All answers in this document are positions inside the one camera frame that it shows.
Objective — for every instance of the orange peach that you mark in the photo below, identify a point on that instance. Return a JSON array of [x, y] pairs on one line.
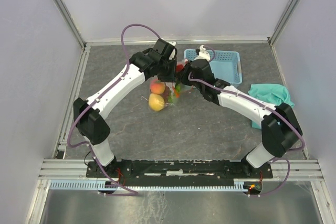
[[157, 87]]

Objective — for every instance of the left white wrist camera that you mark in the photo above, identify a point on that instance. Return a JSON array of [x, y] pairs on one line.
[[174, 50]]

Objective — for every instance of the yellow pear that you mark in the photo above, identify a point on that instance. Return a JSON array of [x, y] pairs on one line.
[[156, 102]]

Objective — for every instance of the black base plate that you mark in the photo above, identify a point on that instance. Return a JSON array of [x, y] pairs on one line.
[[185, 173]]

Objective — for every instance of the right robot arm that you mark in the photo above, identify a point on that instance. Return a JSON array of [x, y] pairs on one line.
[[280, 130]]

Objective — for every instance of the teal cloth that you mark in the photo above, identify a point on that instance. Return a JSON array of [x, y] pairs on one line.
[[271, 93]]

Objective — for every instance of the light blue cable duct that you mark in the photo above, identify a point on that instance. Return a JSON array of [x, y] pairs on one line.
[[102, 186]]

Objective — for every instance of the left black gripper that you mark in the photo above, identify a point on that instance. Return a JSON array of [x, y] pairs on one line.
[[172, 76]]

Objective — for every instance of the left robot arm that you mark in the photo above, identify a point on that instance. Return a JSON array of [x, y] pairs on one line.
[[90, 114]]

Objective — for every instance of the green grape bunch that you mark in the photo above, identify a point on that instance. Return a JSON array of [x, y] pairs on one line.
[[175, 91]]

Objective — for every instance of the light blue plastic basket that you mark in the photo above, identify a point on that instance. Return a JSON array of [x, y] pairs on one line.
[[226, 66]]

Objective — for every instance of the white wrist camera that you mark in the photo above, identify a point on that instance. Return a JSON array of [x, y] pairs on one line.
[[202, 53], [174, 50]]

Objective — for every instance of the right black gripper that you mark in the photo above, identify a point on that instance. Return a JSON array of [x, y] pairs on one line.
[[182, 73]]

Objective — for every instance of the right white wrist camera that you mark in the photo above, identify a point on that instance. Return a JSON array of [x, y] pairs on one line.
[[202, 53]]

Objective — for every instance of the clear zip top bag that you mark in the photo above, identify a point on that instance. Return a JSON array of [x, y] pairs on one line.
[[165, 95]]

